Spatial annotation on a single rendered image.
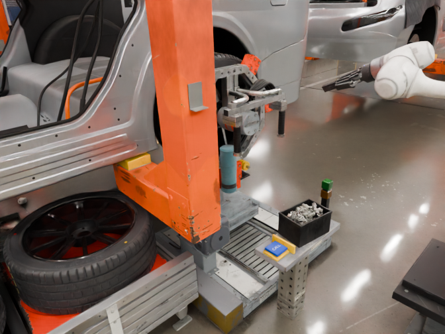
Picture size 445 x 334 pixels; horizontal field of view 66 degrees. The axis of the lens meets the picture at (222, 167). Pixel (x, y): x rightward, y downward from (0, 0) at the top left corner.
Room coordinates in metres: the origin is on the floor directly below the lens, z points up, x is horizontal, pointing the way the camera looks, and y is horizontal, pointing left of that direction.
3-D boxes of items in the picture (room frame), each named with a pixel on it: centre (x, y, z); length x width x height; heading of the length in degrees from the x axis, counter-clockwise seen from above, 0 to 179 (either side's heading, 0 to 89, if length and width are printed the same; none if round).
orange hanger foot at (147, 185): (1.51, 0.35, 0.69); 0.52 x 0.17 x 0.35; 42
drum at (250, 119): (1.77, -0.09, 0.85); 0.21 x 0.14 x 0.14; 42
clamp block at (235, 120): (1.56, -0.06, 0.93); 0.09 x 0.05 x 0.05; 42
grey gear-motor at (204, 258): (1.60, 0.16, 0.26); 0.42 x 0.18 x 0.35; 42
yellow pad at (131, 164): (1.63, 0.47, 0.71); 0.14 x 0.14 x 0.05; 42
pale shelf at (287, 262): (1.27, -0.34, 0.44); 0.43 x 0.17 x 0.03; 132
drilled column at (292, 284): (1.25, -0.32, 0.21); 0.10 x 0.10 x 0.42; 42
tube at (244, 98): (1.67, -0.05, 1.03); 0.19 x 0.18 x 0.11; 42
